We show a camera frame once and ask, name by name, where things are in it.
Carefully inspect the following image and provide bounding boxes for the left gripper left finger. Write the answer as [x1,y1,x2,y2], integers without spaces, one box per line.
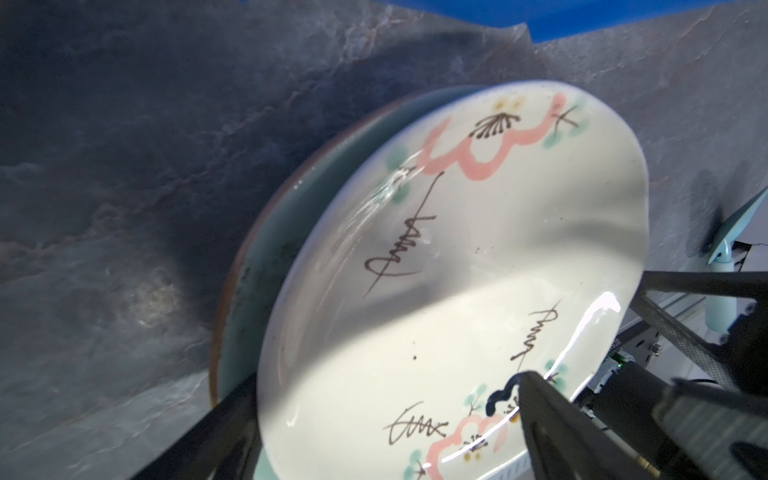
[132,374,262,480]

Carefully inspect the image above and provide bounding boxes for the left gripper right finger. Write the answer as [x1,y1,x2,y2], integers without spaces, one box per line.
[517,372,652,480]

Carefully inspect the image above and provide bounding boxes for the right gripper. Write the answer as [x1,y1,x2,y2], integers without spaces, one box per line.
[591,271,767,479]

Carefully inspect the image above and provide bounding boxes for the cream floral plate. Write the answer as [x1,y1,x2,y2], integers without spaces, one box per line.
[257,81,649,479]

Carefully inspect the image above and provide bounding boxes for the blue plastic bin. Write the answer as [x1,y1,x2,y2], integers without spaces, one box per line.
[385,0,722,43]

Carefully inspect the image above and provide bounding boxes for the light blue spatula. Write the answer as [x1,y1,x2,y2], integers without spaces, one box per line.
[705,188,767,334]

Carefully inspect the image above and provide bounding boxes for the mint green flower plate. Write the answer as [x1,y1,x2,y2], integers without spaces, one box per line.
[209,85,481,405]

